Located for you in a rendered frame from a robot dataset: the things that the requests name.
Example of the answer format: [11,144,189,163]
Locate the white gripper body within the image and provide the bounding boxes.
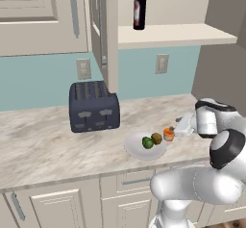
[174,115,197,139]

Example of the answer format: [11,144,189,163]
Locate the white round plate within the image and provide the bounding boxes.
[123,131,168,161]

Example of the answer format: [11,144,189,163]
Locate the beige narrow base cabinet door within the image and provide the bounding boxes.
[101,191,161,228]

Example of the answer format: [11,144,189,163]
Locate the beige open cabinet door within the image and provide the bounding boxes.
[87,0,119,94]

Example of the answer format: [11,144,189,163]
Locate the beige wide base cabinet door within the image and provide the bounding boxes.
[2,178,103,228]

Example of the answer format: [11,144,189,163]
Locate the beige closed cabinet door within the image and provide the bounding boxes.
[0,0,89,58]

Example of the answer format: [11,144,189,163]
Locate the beige drawer front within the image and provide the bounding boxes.
[115,168,157,194]

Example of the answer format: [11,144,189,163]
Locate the dark grey toaster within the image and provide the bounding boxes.
[68,80,121,134]

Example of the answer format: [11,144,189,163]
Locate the dark wine bottle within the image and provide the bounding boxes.
[133,0,147,31]

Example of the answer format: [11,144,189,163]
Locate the grey drawer handle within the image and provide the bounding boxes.
[121,176,152,186]

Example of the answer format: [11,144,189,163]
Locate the beige wall outlet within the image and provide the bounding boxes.
[76,58,92,81]
[155,53,170,75]

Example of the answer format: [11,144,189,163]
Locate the beige open wall cabinet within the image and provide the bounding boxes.
[117,0,238,50]

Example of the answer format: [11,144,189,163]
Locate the grey open door handle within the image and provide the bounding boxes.
[97,0,108,69]

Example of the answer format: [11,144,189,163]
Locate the grey closed door handle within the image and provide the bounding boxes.
[67,0,81,39]

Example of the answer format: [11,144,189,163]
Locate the grey base door handle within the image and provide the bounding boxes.
[10,191,26,222]

